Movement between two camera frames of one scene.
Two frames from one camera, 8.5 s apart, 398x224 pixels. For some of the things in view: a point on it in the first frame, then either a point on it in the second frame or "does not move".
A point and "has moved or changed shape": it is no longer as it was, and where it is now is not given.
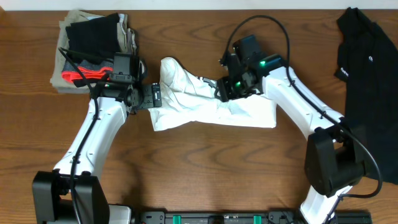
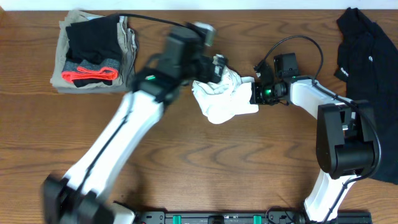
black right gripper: (224, 94) to (255, 98)
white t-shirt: (186, 99) has moved or changed shape
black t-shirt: (368, 63) does not move
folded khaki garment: (127, 42) does not move
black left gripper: (149, 101) to (201, 74)
